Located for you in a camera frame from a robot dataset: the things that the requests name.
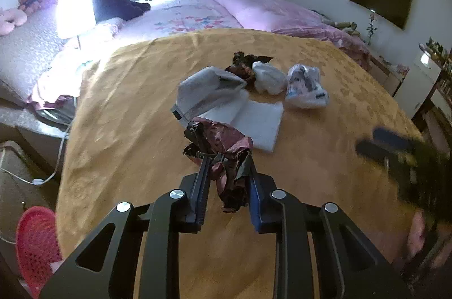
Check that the grey upholstered bed frame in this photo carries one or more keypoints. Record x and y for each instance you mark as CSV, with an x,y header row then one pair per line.
x,y
21,122

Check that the dark shelf with bottles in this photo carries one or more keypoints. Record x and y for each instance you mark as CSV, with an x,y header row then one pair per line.
x,y
441,101

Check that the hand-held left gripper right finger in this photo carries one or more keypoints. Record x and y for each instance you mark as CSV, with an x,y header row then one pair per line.
x,y
255,200

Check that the beige toy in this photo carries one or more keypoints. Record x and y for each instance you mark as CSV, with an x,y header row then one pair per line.
x,y
342,26

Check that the clear printed plastic bag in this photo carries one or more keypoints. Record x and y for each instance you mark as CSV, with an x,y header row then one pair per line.
x,y
305,87

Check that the dark brown wrapper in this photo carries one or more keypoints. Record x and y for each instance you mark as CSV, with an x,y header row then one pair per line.
x,y
243,67

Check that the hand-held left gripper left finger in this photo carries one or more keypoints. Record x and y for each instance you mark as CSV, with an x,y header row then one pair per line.
x,y
204,193

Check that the white tissue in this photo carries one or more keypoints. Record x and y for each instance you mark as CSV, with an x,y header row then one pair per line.
x,y
257,122
268,80

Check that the dark pink wrapper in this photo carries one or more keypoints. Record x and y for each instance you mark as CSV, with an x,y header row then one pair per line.
x,y
226,147

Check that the grey patterned headboard cushion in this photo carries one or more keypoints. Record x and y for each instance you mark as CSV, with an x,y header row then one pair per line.
x,y
24,51

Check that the floral pink bedsheet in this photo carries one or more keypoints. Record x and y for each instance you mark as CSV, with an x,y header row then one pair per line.
x,y
176,16

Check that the golden patterned blanket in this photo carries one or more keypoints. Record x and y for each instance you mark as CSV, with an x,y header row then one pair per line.
x,y
141,143

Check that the person's right hand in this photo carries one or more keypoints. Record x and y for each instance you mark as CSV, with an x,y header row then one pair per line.
x,y
418,232

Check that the pink plastic basket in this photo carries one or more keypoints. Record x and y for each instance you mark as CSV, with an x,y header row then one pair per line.
x,y
39,242

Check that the white shade table lamp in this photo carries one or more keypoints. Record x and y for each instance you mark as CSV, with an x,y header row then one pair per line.
x,y
76,9

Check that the pink duvet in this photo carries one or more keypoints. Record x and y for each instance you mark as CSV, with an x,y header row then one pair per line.
x,y
268,9

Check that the grey mattress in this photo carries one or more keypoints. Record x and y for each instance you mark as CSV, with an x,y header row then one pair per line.
x,y
56,113

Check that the low wooden bench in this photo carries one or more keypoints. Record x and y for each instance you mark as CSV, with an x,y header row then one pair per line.
x,y
388,76

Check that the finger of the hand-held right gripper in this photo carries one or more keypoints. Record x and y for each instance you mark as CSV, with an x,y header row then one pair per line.
x,y
372,150
392,138

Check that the white cabinet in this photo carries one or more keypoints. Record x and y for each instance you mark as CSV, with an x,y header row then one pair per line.
x,y
416,87

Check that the grey paper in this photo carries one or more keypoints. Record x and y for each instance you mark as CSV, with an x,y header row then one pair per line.
x,y
204,90

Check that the artificial rose stem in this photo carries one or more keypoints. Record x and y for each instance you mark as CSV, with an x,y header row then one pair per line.
x,y
370,28

